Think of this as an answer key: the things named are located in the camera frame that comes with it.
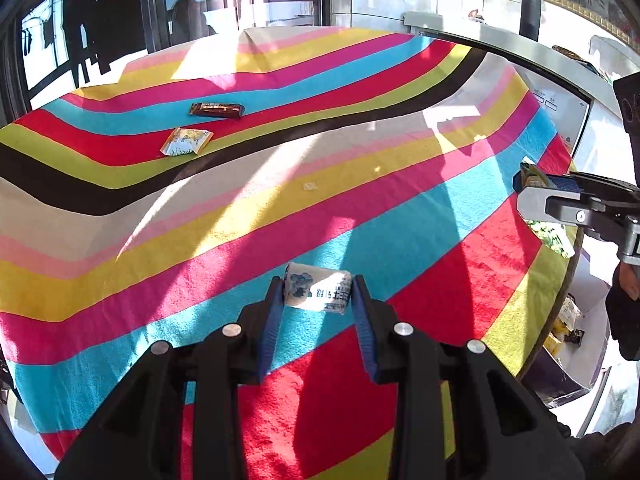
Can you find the white counter ledge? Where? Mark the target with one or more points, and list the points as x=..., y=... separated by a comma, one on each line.
x=450, y=22

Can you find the small paper scrap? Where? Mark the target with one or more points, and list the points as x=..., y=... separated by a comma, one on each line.
x=310, y=186

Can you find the green pea packet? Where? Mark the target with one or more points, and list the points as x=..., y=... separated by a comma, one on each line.
x=552, y=237

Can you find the striped colourful tablecloth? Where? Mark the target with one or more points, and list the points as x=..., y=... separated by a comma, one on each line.
x=250, y=240

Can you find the hanging dark clothes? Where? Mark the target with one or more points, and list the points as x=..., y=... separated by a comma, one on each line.
x=80, y=25

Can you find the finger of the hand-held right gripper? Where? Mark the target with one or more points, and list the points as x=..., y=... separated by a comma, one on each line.
x=562, y=183
x=537, y=205

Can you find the brown wafer bar packet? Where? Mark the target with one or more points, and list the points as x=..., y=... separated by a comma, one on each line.
x=217, y=109

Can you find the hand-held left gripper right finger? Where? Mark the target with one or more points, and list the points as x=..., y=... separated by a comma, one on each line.
x=364, y=332

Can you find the white cardboard box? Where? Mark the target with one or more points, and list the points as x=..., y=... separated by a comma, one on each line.
x=592, y=320

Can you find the black upright box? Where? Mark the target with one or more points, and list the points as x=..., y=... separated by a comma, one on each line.
x=531, y=12

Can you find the white yellow snack packet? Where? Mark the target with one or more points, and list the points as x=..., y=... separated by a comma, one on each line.
x=185, y=141

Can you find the dark chair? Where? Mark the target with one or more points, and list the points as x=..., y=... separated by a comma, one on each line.
x=187, y=17

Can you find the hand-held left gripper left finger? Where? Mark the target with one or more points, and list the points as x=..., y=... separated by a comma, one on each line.
x=272, y=332

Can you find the small blue white candy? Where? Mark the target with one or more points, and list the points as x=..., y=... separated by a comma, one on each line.
x=320, y=290

